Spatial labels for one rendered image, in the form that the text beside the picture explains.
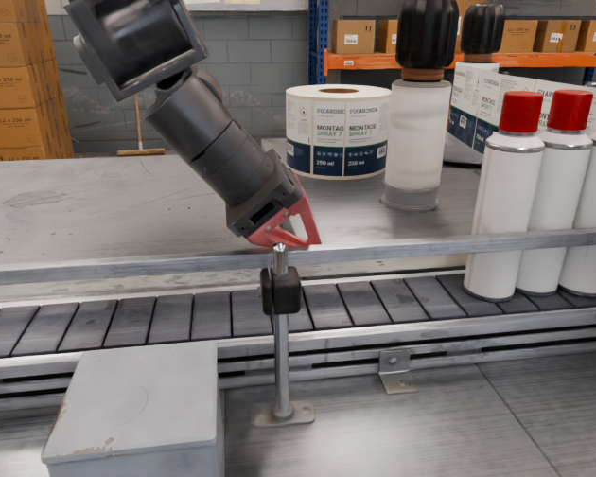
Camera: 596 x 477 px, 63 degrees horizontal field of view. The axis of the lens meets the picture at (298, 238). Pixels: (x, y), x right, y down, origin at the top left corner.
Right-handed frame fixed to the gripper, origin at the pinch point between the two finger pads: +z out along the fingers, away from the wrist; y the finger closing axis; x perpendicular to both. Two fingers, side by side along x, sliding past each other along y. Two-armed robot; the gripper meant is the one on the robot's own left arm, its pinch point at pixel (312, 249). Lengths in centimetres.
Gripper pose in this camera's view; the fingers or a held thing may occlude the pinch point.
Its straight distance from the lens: 48.1
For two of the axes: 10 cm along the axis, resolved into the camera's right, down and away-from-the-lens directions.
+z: 6.3, 6.6, 4.2
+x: -7.6, 6.2, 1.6
